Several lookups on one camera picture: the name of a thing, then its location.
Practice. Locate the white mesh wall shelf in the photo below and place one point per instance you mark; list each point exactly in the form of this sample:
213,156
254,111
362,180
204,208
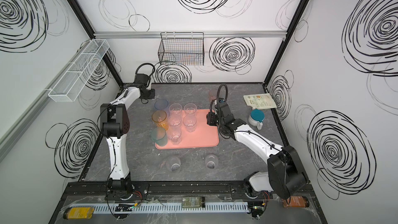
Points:
84,63

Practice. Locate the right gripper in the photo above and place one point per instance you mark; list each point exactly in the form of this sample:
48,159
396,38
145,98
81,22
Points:
212,118

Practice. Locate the white jar teal lid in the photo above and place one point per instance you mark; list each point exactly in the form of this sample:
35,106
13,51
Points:
256,118

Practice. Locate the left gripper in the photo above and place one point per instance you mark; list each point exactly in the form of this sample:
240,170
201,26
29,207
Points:
149,93

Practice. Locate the clear faceted glass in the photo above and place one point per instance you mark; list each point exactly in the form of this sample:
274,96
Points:
175,109

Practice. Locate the orange bottle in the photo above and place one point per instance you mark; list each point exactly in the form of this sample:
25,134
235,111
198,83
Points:
296,202

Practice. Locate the teal plastic cup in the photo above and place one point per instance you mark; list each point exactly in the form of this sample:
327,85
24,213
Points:
159,136

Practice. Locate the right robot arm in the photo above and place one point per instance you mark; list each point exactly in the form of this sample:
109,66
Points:
285,173

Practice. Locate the white slotted cable duct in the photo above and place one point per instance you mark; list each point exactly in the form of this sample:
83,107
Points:
176,208

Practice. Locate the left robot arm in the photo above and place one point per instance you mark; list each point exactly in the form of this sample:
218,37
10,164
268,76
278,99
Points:
114,124

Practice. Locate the black wire basket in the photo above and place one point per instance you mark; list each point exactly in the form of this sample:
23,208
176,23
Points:
186,48

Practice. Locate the pink tinted glass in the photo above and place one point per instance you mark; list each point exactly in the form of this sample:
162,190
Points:
212,95

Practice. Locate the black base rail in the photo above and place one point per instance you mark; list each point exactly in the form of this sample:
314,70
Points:
237,189

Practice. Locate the pink plastic tray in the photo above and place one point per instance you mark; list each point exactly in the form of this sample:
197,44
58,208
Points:
204,135

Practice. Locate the yellow plastic cup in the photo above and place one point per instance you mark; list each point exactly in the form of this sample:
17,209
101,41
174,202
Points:
160,119

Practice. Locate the yellow bottle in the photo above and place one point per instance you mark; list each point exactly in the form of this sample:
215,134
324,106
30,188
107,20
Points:
78,213

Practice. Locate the green bottle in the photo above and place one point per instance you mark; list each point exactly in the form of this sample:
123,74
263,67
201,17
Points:
193,202

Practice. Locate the clear cup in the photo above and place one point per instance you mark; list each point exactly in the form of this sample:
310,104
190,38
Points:
174,135
175,121
173,164
211,161

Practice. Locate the blue plastic cup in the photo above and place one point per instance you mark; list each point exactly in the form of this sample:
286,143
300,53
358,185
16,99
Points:
162,105

